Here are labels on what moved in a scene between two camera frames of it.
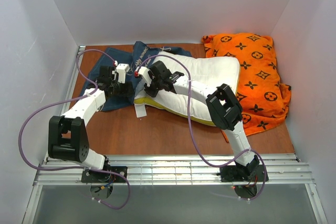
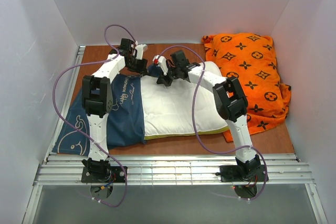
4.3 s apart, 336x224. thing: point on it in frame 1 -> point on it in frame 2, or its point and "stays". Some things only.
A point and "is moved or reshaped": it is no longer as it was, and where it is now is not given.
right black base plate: (252, 173) stays
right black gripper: (151, 89) -> (165, 78)
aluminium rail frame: (171, 170) stays
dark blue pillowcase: (114, 72) is moved or reshaped
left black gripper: (125, 89) -> (139, 66)
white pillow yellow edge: (217, 71) is moved or reshaped
